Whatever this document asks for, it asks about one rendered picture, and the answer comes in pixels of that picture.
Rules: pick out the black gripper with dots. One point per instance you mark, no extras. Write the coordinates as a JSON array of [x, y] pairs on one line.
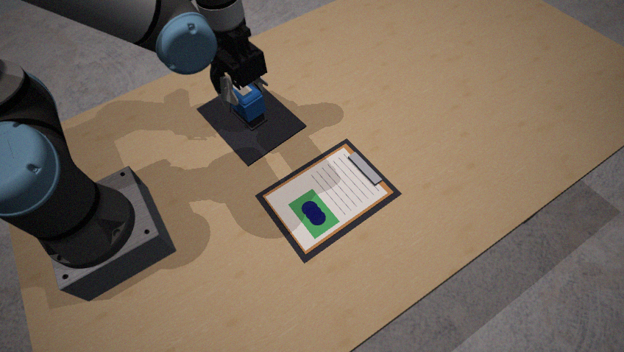
[[246, 69]]

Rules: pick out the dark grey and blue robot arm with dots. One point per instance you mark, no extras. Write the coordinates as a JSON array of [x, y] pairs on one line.
[[42, 191]]

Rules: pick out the dark blue circle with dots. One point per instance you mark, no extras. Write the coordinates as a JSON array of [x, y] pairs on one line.
[[311, 209], [306, 205], [317, 217]]

